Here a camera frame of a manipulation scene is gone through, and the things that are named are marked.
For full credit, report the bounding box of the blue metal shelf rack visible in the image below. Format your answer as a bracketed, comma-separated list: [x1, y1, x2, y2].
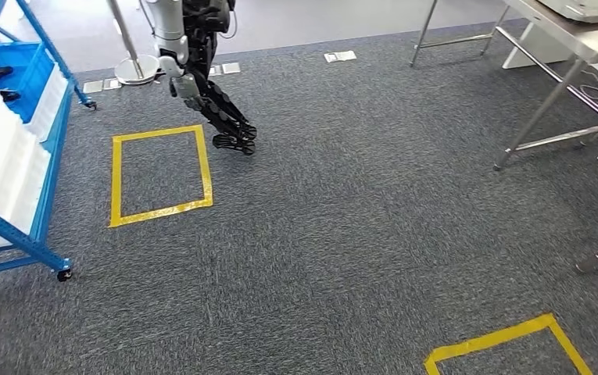
[0, 0, 98, 305]

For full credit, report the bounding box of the black and silver humanoid robot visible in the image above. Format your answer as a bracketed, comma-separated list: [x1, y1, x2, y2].
[145, 0, 259, 157]

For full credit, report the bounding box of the yellow floor tape square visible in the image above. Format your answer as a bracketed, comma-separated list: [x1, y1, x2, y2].
[423, 312, 596, 375]
[108, 123, 215, 229]

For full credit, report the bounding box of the silver pole stand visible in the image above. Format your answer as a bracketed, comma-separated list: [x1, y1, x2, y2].
[106, 0, 162, 87]

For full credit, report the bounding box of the white plastic crate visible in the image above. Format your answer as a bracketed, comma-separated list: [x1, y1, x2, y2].
[25, 64, 70, 144]
[0, 90, 52, 252]

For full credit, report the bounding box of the white desk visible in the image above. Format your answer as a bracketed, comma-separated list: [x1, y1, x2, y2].
[501, 20, 598, 163]

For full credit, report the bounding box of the blue plastic crate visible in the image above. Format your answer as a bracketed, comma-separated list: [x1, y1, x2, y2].
[0, 41, 57, 126]

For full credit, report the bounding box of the steel table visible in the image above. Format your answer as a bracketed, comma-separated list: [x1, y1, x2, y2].
[409, 0, 598, 173]

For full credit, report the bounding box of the grey metal tray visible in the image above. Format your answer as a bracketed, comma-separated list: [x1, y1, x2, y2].
[535, 0, 598, 25]

